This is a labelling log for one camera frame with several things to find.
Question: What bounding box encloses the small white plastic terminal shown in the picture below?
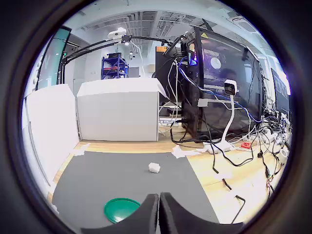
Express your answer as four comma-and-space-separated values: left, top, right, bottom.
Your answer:
148, 162, 161, 174

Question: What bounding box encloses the round green lid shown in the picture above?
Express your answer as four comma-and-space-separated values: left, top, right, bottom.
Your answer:
103, 197, 141, 224

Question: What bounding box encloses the dark grey mat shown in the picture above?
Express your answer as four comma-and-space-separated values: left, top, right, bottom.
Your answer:
52, 150, 220, 225

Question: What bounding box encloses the white cardboard partition panel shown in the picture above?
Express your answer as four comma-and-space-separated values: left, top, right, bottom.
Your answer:
76, 78, 167, 142
24, 84, 80, 193

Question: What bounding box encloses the white tape roll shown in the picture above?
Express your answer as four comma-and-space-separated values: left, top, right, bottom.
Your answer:
277, 148, 290, 163

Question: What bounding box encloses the black glass computer tower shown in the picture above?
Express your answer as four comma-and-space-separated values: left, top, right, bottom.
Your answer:
181, 26, 266, 137

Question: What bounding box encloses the black monitor back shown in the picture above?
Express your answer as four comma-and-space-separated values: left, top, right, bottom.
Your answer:
152, 45, 183, 108

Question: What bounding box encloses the blue metal shelf rack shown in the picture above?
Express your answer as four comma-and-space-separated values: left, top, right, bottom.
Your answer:
101, 52, 130, 80

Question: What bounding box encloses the black monitor screen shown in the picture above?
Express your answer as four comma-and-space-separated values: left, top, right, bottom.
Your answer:
270, 67, 291, 115

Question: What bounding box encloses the black articulated desk boom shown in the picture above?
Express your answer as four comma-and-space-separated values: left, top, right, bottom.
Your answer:
58, 34, 187, 85

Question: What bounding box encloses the long black camera cable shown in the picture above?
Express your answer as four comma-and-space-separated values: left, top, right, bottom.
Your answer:
212, 146, 246, 224

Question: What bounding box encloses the black looped table cable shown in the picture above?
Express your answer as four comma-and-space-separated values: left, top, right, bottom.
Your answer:
218, 131, 260, 168

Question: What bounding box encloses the blue network cable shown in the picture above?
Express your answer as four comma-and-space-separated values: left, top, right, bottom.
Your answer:
177, 57, 265, 122

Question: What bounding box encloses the white camera on gooseneck stand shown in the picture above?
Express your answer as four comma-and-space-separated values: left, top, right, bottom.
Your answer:
203, 78, 239, 154

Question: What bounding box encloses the dark teal wall screen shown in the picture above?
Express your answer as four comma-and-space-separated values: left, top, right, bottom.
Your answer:
34, 26, 72, 92

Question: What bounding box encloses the white overhead camera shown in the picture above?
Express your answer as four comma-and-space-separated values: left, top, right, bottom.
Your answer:
107, 27, 127, 41

